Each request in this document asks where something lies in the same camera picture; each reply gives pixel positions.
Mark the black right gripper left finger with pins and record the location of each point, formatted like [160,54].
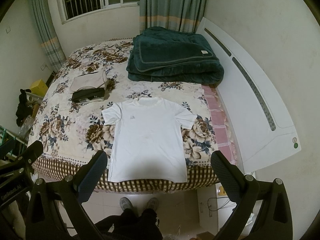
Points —
[44,220]

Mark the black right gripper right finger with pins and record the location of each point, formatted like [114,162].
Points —
[274,220]

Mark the white t-shirt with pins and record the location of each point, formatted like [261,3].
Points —
[148,142]

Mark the black cloth on rack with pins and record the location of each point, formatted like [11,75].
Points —
[23,110]

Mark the floral bed cover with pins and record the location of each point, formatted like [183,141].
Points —
[71,133]

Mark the left grey shoe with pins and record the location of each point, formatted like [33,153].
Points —
[125,204]

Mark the grey shoe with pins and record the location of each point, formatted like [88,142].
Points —
[125,204]
[152,204]

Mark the yellow box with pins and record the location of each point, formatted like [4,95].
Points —
[39,88]

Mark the pink checked bed sheet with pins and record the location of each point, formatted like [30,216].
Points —
[221,126]

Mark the right grey shoe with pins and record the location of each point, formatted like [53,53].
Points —
[152,204]

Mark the beige folded garment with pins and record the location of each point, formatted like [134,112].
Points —
[92,80]

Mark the teal striped curtain left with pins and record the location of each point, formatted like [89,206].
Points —
[44,27]

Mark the teal striped curtain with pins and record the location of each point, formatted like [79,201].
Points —
[44,27]
[178,15]

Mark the dark green folded blanket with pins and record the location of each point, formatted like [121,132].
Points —
[163,55]

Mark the teal striped curtain right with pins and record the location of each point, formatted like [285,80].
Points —
[178,15]

